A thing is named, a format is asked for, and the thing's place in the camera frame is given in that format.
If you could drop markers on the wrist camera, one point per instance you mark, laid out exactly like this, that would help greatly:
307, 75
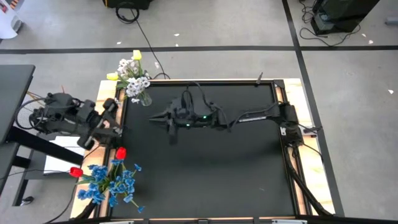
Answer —
186, 107
87, 110

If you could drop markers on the black equipment rack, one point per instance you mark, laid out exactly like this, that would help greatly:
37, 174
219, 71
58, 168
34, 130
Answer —
342, 12

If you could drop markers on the red artificial tulip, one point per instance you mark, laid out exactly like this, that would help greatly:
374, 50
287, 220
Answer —
76, 172
120, 153

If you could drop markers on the black equipment case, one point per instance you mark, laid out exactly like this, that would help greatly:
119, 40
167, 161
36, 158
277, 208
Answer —
130, 3

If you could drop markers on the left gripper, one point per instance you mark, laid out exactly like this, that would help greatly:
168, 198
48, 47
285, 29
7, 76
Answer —
102, 118

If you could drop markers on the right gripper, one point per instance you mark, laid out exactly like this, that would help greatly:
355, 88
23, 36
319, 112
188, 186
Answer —
173, 133

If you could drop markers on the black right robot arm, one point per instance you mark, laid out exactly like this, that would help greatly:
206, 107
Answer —
287, 113

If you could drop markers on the white printed board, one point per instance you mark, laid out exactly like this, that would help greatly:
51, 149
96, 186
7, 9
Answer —
7, 25

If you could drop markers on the black desk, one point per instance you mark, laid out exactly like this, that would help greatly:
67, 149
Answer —
15, 93

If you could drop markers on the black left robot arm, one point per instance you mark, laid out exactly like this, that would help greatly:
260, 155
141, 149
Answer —
56, 112

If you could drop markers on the yellow artificial tulip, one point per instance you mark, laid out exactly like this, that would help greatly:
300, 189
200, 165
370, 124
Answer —
112, 76
137, 54

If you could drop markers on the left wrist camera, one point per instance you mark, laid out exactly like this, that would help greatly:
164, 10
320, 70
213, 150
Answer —
87, 110

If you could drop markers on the grey floor box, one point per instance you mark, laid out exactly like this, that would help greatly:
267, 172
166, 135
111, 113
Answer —
391, 20

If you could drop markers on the white artificial flower bunch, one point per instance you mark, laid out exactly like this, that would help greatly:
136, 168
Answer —
136, 85
124, 63

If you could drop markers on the white frame bracket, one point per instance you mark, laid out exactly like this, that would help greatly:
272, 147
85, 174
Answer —
289, 222
116, 222

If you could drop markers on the white angle bracket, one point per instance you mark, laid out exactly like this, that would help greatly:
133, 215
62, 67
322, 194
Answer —
283, 130

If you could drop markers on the blue artificial flower bunch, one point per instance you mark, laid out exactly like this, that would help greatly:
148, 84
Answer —
99, 172
126, 182

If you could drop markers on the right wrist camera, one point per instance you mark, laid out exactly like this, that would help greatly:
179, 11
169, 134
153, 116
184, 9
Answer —
186, 107

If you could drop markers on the clear glass vase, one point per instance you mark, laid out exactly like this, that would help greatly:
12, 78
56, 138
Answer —
146, 101

